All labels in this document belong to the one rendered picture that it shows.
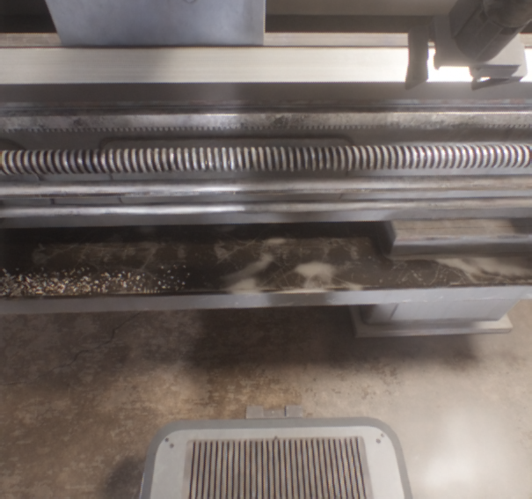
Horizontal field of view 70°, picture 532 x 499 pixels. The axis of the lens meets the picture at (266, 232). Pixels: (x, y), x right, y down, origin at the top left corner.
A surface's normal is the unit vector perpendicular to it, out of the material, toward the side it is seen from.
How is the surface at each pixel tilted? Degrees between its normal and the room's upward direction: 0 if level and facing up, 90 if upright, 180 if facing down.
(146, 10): 90
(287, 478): 0
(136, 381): 0
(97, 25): 90
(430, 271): 0
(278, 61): 36
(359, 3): 90
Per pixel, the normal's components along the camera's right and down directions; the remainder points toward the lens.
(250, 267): 0.02, -0.65
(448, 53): 0.03, -0.18
